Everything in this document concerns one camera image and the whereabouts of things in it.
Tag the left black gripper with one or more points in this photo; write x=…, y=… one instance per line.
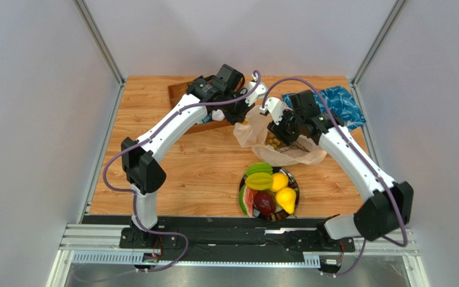
x=241, y=117

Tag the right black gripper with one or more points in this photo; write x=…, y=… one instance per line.
x=280, y=130

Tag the translucent white plastic bag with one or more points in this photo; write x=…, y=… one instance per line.
x=253, y=134

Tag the brown fake grapes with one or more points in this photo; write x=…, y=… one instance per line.
x=277, y=145

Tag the yellow fake lemon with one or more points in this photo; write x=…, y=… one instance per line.
x=279, y=182

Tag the yellow fake banana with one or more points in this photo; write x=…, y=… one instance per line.
x=259, y=181

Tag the yellow fake pear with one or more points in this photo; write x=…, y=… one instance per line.
x=286, y=199

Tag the fake watermelon slice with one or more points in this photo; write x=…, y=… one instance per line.
x=246, y=198

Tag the dark red fake apple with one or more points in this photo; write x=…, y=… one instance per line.
x=265, y=203

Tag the green fake starfruit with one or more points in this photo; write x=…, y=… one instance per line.
x=260, y=167

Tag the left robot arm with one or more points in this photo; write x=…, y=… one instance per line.
x=227, y=92

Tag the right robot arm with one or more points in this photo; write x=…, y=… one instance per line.
x=386, y=202

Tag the teal white sock bundle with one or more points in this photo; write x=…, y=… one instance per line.
x=216, y=115

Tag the blue patterned cloth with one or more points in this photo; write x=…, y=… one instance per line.
x=340, y=102

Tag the brown wooden organizer tray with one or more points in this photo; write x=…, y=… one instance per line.
x=175, y=92

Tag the black rimmed beige plate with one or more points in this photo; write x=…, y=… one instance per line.
x=279, y=214

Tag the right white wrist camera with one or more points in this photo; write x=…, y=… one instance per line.
x=275, y=107

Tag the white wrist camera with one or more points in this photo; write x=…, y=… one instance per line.
x=254, y=92
x=275, y=107

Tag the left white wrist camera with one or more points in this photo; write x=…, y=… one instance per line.
x=254, y=92

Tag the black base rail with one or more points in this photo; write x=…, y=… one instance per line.
x=220, y=241

